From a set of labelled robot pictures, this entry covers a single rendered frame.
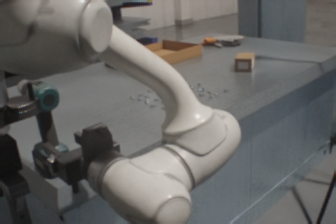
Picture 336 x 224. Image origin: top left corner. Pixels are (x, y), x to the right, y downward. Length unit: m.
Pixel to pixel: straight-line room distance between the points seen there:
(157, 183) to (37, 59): 0.28
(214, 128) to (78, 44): 0.35
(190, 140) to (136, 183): 0.12
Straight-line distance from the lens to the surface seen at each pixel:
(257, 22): 2.73
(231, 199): 1.59
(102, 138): 0.74
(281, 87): 1.59
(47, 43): 0.42
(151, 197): 0.60
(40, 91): 0.90
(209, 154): 0.68
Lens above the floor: 1.12
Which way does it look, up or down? 21 degrees down
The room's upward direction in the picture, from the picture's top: 4 degrees counter-clockwise
